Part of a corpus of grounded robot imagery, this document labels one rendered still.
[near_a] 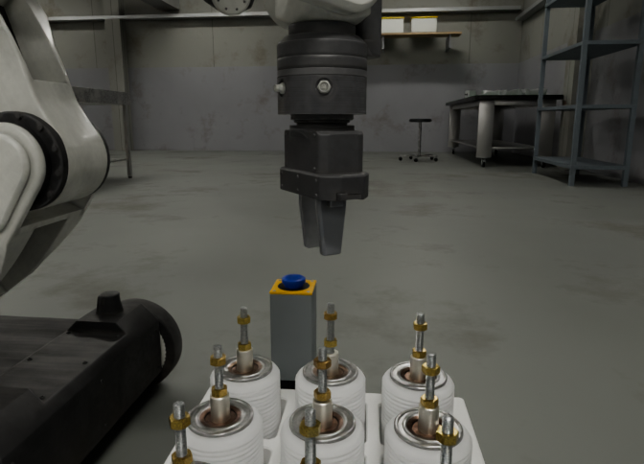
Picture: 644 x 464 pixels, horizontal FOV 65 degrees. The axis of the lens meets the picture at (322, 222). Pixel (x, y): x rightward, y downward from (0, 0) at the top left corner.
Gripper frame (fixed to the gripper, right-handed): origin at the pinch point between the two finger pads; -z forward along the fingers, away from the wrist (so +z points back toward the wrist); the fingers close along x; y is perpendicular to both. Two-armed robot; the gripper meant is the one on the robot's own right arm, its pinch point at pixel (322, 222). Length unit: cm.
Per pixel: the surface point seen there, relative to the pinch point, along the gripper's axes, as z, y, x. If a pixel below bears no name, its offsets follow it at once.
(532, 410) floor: -48, -59, 17
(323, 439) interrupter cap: -22.8, 1.6, -3.3
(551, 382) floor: -48, -72, 23
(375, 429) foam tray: -30.3, -10.8, 4.9
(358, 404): -26.2, -8.5, 5.4
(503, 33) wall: 163, -717, 638
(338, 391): -23.6, -5.4, 5.4
